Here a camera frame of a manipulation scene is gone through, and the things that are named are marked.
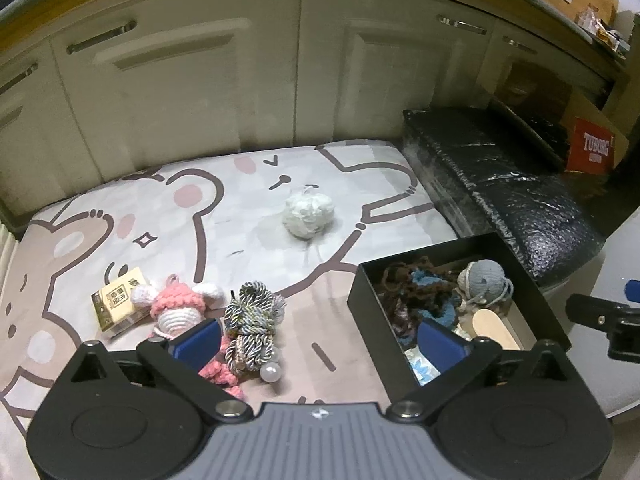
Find bear printed blanket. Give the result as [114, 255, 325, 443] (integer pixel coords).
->
[0, 141, 461, 443]

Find red cardboard carton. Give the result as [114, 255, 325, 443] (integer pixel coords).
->
[492, 57, 632, 176]

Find white mesh ball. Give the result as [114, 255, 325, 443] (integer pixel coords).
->
[281, 186, 335, 240]

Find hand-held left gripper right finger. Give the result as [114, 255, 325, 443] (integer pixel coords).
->
[386, 319, 593, 424]

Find clear plastic bag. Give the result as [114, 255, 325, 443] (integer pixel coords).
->
[577, 4, 617, 32]

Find small yellow box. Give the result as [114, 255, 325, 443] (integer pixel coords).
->
[91, 266, 151, 334]

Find floral drawstring pouch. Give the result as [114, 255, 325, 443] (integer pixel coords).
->
[404, 347, 442, 387]

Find black box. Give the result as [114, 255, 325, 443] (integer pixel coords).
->
[347, 232, 574, 402]

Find metal cabinet handle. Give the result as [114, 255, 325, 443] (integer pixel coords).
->
[501, 36, 539, 57]
[66, 20, 138, 56]
[437, 15, 489, 36]
[0, 62, 40, 96]

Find white cabinet door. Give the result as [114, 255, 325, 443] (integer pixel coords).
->
[476, 20, 617, 112]
[0, 40, 76, 233]
[52, 0, 307, 187]
[299, 0, 497, 144]

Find grey rope ball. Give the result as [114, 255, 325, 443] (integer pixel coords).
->
[457, 259, 515, 307]

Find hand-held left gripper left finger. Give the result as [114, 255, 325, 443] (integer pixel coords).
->
[50, 318, 255, 424]

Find pink crochet doll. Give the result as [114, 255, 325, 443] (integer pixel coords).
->
[131, 274, 247, 402]

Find dark multicoloured knitted piece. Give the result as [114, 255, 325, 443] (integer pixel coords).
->
[382, 257, 469, 349]

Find white ribbed suitcase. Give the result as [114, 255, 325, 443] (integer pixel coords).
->
[0, 222, 18, 261]

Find black bubble-wrapped package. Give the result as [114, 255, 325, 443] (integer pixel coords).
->
[402, 108, 607, 284]

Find twisted cord with pearl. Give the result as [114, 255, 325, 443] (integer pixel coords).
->
[222, 281, 287, 384]

